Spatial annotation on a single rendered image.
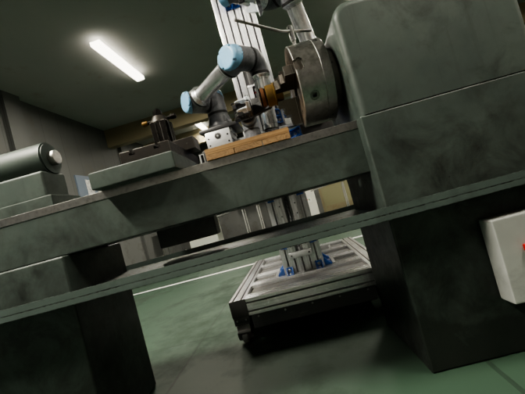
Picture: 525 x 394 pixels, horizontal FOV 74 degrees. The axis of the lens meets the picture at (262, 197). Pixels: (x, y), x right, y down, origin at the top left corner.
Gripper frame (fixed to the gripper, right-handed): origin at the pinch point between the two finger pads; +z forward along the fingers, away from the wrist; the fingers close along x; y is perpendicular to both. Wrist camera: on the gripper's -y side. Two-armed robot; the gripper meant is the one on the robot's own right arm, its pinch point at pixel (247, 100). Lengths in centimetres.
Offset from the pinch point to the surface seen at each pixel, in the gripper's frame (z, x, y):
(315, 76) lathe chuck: 12.3, -2.1, -25.2
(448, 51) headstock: 19, -9, -67
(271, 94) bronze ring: 0.9, -0.4, -9.5
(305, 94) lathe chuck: 10.8, -6.8, -20.4
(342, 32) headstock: 18.6, 7.4, -36.5
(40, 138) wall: -375, 148, 321
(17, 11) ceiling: -185, 202, 192
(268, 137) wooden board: 14.7, -19.0, -3.7
